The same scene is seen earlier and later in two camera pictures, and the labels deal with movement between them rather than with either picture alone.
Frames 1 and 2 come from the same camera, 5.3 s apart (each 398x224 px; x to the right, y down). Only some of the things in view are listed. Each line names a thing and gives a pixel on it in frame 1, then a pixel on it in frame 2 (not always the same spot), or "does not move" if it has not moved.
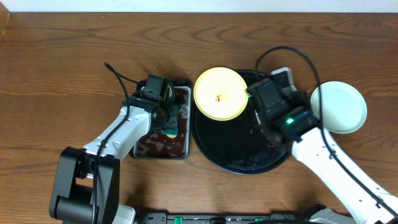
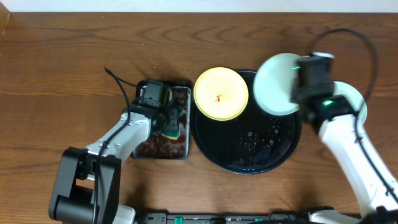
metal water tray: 172,141 does not move
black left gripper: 171,116 does not move
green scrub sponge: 171,132 does not move
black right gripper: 297,99 to 293,94
